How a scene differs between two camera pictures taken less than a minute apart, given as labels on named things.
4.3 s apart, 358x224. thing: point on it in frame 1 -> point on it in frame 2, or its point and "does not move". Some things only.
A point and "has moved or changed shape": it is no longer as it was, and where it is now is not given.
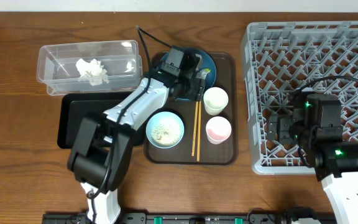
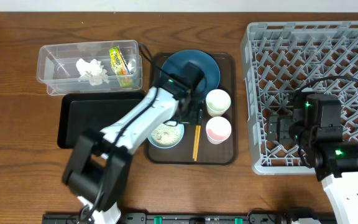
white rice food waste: x=166 y=132 does not move
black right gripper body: x=276 y=127 does not move
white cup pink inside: x=218 y=130 does not move
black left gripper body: x=189 y=89 -> x=194 y=115
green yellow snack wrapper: x=202 y=73 has moved or changed shape
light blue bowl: x=165 y=129 does not move
